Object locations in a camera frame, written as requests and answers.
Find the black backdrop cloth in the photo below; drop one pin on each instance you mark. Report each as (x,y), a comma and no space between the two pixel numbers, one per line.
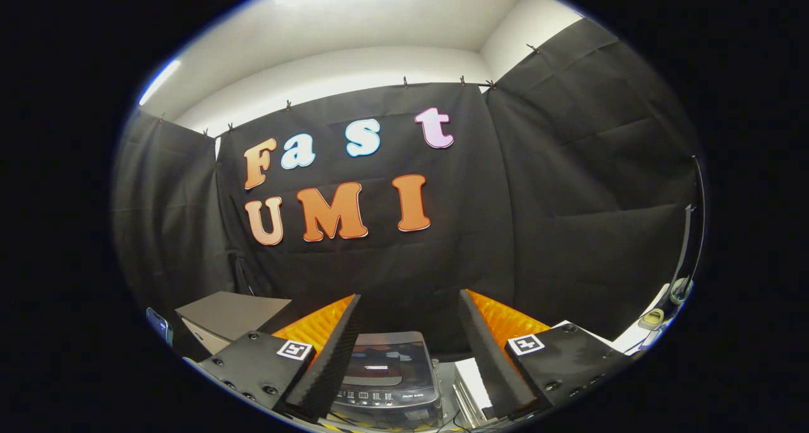
(537,199)

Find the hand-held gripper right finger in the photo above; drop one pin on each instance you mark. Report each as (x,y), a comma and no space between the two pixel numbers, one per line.
(483,351)

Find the yellow-green small object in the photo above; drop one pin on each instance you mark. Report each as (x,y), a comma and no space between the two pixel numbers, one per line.
(651,319)

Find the row of dark backdrop clips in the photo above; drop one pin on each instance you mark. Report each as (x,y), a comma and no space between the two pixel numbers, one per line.
(405,81)

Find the silver metal rail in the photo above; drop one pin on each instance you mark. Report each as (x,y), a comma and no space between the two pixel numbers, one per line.
(471,389)

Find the grey washing machine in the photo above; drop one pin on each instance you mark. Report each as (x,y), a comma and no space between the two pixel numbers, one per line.
(385,398)

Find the dark transparent washing machine lid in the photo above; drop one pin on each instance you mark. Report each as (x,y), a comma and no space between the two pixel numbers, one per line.
(389,360)

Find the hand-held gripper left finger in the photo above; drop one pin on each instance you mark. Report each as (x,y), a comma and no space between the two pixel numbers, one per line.
(338,357)

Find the blue-edged dark device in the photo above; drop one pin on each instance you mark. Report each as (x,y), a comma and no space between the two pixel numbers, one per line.
(159,325)

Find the teal round object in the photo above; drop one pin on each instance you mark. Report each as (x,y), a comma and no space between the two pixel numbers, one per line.
(681,290)

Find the grey box stand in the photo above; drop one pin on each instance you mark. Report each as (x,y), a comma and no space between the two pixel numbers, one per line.
(234,310)

